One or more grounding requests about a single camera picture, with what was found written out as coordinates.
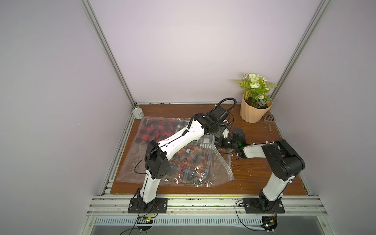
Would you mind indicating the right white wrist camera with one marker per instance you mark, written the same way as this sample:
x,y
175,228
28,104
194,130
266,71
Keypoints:
x,y
226,133

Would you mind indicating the peach flower pot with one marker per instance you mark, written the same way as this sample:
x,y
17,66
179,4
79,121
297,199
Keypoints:
x,y
251,114

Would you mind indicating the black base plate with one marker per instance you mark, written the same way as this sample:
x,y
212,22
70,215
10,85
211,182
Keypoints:
x,y
138,206
260,205

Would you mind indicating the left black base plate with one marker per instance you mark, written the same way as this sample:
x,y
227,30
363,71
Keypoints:
x,y
138,206

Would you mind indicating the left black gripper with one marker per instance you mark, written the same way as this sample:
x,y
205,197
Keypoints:
x,y
220,131

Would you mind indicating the left circuit board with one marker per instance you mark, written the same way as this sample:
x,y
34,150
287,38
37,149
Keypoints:
x,y
144,223

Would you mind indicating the circuit board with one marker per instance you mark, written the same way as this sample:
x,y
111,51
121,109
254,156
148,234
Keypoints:
x,y
269,223
144,223

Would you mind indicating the red black plaid shirt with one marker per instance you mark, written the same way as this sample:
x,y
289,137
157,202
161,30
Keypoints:
x,y
152,128

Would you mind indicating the black white plaid shirt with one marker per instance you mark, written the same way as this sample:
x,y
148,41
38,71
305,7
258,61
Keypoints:
x,y
205,141

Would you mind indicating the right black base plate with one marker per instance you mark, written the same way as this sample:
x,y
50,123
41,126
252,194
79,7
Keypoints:
x,y
260,205

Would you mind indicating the aluminium mounting rail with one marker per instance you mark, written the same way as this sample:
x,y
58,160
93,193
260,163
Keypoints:
x,y
198,209

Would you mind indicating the small metal can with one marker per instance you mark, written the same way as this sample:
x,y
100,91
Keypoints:
x,y
138,113

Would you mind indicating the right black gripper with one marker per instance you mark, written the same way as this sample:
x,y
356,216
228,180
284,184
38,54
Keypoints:
x,y
224,143

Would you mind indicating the right circuit board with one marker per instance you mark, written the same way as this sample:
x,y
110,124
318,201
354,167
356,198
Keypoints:
x,y
269,223

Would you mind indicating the clear plastic vacuum bag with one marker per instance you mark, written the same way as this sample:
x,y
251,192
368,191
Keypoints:
x,y
133,168

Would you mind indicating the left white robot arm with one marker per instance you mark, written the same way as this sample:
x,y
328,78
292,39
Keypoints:
x,y
159,154

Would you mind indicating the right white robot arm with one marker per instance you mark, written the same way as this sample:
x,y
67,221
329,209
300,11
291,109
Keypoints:
x,y
283,160

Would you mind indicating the multicolour plaid shirt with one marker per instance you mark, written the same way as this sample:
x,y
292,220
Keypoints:
x,y
190,166

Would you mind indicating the green artificial plant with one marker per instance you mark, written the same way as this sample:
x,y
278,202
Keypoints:
x,y
256,90

